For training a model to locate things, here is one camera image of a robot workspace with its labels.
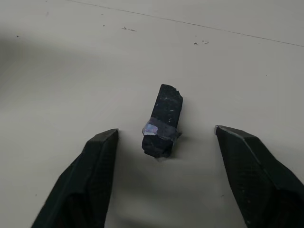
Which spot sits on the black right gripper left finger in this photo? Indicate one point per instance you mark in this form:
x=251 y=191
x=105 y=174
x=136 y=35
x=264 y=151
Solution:
x=83 y=180

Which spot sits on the black taped foam block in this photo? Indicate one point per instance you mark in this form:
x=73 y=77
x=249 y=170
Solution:
x=164 y=123

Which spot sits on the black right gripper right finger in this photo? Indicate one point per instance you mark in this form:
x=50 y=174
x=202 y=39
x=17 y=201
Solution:
x=259 y=180

